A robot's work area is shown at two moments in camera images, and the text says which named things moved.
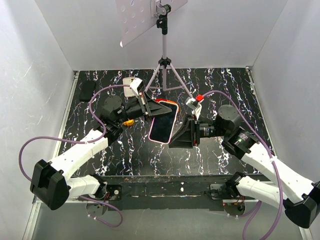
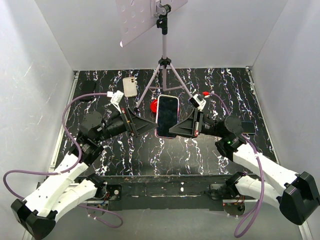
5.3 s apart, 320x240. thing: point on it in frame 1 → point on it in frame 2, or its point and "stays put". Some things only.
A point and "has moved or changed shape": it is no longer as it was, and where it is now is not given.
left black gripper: x=153 y=108 → x=139 y=125
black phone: x=163 y=124 has moved or changed shape
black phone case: x=86 y=90 stays put
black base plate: x=163 y=192 stays put
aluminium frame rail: x=31 y=223 stays put
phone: x=128 y=91 stays put
